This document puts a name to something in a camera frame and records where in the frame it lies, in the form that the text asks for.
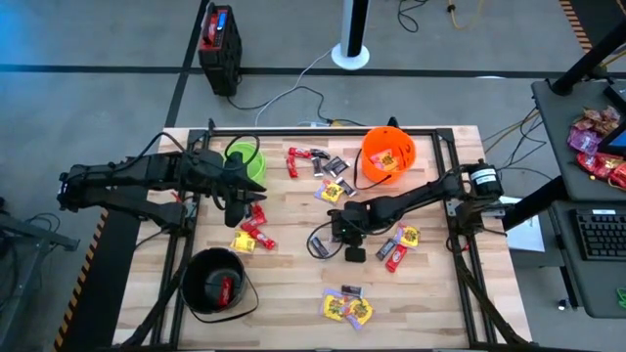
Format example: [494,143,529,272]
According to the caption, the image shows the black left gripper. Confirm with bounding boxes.
[198,149,270,229]

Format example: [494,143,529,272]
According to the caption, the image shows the yellow Sour Patch candy bag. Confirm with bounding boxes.
[229,230,257,255]
[319,288,350,324]
[369,148,400,173]
[313,178,346,204]
[393,223,423,249]

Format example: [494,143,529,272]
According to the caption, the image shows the green plastic halloween bucket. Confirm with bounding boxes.
[222,141,268,187]

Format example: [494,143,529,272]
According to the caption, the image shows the orange plastic halloween bucket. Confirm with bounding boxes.
[352,125,418,191]

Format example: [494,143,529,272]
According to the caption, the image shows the black plastic halloween bucket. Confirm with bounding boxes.
[178,246,260,325]

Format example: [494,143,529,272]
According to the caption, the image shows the purple candy bag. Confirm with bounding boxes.
[566,125,604,157]

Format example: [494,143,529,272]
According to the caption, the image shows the red candy bag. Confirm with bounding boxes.
[575,151,626,191]

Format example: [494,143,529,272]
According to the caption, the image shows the brown candy wrapper pile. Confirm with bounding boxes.
[570,105,622,137]

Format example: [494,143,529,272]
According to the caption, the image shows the red packet foreground right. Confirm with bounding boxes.
[343,297,376,331]

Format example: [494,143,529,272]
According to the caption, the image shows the black and red equipment case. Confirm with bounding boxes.
[197,2,244,98]

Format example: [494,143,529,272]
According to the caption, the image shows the white paper sheet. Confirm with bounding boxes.
[497,195,547,253]

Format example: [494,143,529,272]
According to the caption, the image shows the black hazard-striped floor mat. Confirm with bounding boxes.
[559,0,626,54]
[51,155,165,352]

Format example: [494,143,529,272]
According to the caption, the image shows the black stand leg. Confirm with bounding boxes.
[500,174,572,232]

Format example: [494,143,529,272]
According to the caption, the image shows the grey metal stand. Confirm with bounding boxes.
[0,195,81,314]

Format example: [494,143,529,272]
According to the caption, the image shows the grey desk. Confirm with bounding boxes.
[530,77,626,320]

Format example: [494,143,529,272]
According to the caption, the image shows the black keyboard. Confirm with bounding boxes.
[574,208,626,262]

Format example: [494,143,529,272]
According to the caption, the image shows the blue lit screen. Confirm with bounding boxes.
[597,118,626,158]

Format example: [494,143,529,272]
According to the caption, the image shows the black stand pole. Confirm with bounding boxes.
[550,18,626,98]

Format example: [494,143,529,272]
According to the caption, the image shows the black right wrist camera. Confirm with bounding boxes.
[343,245,368,264]

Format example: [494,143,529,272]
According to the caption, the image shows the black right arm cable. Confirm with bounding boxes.
[306,219,344,261]

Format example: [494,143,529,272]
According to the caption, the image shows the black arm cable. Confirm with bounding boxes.
[306,219,344,261]
[127,130,261,170]

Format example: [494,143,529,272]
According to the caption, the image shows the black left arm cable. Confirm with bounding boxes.
[127,130,261,170]

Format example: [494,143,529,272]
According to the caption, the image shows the black aluminium table frame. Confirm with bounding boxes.
[119,116,532,352]

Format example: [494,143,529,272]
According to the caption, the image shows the white floor cable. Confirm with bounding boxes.
[253,47,335,128]

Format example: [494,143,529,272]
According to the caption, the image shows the black floor cable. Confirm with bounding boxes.
[226,85,369,128]
[396,0,423,34]

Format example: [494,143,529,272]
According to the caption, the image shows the yellow floor cable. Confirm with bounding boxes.
[447,0,489,31]

